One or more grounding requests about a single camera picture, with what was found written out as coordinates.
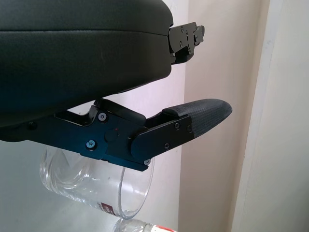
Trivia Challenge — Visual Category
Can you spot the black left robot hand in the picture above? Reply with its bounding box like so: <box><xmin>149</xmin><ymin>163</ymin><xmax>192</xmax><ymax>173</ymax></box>
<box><xmin>0</xmin><ymin>0</ymin><xmax>233</xmax><ymax>173</ymax></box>

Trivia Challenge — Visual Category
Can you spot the clear water bottle red label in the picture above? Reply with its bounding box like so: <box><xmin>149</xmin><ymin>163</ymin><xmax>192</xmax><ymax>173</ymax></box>
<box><xmin>112</xmin><ymin>218</ymin><xmax>179</xmax><ymax>232</ymax></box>

